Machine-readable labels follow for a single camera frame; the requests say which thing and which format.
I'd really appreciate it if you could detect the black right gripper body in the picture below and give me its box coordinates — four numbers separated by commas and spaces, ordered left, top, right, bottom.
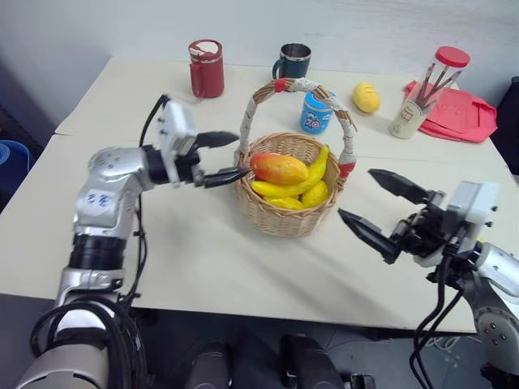
388, 190, 468, 259

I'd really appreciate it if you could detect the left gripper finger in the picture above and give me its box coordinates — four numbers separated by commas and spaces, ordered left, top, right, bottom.
203, 165, 253, 190
196, 130, 241, 151

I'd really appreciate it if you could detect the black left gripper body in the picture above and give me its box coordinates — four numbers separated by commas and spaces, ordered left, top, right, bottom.
177, 139, 207, 190

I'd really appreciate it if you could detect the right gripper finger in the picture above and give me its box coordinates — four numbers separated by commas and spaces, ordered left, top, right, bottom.
367, 168, 435, 207
337, 207, 401, 265

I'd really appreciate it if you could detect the red yellow mango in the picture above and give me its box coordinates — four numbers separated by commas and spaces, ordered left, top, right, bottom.
250, 152, 311, 187

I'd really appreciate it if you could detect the small yellow fruit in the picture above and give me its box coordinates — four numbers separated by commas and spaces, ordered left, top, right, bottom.
262, 195, 306, 212

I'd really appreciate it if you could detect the red lidded mug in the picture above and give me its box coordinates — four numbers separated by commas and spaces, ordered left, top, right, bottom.
187, 38, 225, 100

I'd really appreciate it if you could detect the yellow lemon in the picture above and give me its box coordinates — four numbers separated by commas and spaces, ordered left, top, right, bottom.
300, 180, 331, 209

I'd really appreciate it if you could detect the clear jar with red lid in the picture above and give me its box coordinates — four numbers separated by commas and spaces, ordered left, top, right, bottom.
388, 45, 472, 140

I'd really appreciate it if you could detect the yellow banana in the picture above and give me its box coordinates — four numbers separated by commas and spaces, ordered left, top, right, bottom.
251, 145, 331, 199

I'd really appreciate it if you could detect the pink folded cloth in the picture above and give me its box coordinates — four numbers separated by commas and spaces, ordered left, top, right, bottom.
402, 79, 499, 144

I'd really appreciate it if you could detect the yellow ridged fruit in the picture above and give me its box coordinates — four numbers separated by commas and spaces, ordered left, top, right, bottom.
351, 81, 382, 114

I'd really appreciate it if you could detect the blue printed can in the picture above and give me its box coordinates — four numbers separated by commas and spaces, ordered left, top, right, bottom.
299, 90, 339, 135

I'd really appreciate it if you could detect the red pencil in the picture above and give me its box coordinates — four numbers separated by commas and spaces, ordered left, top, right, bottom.
425, 71, 461, 109
418, 62, 436, 108

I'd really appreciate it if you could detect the dark green metal mug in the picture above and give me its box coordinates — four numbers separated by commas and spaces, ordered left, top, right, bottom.
271, 42, 313, 80

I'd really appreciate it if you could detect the black chair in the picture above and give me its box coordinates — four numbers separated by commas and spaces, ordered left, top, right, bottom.
495, 75, 519, 177

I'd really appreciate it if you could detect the dark rounded shape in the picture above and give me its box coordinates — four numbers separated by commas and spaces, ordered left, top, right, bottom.
186, 340, 233, 389
281, 333, 346, 389

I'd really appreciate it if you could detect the blue plastic bin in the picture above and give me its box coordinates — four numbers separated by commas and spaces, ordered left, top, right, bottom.
0, 139, 33, 196

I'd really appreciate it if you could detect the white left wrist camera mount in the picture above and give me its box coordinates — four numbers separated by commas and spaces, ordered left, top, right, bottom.
156, 99, 200, 188

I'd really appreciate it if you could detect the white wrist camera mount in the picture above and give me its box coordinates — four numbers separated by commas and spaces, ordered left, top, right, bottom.
156, 99, 200, 188
444, 181, 502, 245

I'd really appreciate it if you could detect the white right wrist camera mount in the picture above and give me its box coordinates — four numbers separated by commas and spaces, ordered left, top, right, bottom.
444, 181, 502, 245

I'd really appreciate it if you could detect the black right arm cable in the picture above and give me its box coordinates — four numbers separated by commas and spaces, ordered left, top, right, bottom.
408, 238, 487, 389

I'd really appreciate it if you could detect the wicker basket with handle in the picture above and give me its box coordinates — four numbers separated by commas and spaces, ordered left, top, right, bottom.
232, 76, 358, 238

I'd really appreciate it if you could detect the white floor cable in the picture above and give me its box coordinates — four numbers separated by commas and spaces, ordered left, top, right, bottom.
420, 334, 461, 353

